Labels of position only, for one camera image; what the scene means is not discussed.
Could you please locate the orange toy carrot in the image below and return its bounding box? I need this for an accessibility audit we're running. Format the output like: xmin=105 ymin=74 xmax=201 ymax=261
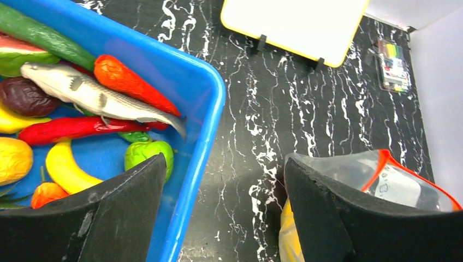
xmin=93 ymin=55 xmax=181 ymax=117

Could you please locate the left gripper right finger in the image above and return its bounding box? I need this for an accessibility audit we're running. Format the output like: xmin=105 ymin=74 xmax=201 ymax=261
xmin=284 ymin=157 xmax=462 ymax=261

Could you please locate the orange bumpy toy fruit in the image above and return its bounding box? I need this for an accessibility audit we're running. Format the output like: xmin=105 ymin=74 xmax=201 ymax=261
xmin=31 ymin=166 xmax=69 ymax=209

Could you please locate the clear orange zip bag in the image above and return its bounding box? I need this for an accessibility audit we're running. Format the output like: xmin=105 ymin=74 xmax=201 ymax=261
xmin=285 ymin=149 xmax=462 ymax=212

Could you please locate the green toy cabbage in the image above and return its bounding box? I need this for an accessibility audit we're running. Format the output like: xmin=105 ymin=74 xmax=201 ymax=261
xmin=124 ymin=141 xmax=176 ymax=182

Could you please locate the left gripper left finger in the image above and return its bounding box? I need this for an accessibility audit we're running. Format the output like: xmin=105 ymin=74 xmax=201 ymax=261
xmin=1 ymin=154 xmax=166 ymax=261

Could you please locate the green toy cucumber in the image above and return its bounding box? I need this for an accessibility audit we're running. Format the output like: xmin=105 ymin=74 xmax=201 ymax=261
xmin=1 ymin=3 xmax=96 ymax=71

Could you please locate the toy watermelon slice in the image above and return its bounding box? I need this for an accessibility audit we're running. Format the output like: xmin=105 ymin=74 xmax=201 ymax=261
xmin=1 ymin=33 xmax=61 ymax=78

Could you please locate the small whiteboard yellow frame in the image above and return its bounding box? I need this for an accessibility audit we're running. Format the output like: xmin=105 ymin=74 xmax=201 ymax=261
xmin=221 ymin=0 xmax=369 ymax=68

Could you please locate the red toy chili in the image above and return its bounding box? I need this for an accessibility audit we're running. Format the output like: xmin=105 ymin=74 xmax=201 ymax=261
xmin=17 ymin=116 xmax=169 ymax=146

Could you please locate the grey toy fish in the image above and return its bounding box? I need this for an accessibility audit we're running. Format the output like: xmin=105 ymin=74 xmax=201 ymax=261
xmin=20 ymin=62 xmax=187 ymax=140

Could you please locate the yellow toy lemon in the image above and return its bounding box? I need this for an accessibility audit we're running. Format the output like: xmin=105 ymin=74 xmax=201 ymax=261
xmin=1 ymin=137 xmax=33 ymax=186

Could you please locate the blue plastic bin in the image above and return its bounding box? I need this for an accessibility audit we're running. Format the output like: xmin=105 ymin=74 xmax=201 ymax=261
xmin=2 ymin=1 xmax=225 ymax=261

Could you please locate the dark purple toy fruit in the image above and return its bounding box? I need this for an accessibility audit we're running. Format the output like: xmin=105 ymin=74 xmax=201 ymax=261
xmin=1 ymin=77 xmax=63 ymax=117

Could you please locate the marker pen pack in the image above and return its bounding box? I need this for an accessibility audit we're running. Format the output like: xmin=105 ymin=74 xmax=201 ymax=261
xmin=373 ymin=38 xmax=411 ymax=93

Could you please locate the yellow toy banana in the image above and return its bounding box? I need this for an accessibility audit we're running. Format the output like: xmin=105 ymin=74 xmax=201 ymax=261
xmin=45 ymin=140 xmax=103 ymax=194
xmin=278 ymin=199 xmax=305 ymax=262

